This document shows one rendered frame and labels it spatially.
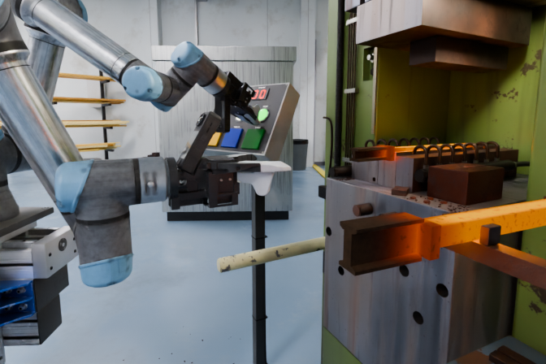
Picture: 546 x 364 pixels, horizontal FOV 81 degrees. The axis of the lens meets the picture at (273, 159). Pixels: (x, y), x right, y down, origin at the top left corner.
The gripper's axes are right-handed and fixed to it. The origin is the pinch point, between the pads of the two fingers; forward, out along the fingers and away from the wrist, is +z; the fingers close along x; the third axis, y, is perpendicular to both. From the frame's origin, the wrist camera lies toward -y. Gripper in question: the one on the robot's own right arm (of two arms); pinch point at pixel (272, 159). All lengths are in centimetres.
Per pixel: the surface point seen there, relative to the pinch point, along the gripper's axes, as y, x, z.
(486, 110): -10, -6, 79
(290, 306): 100, -93, 58
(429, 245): 4.2, 35.5, -0.9
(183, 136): 12, -273, 36
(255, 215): 30, -56, 21
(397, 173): 4.7, 3.3, 30.6
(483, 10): -33, 7, 51
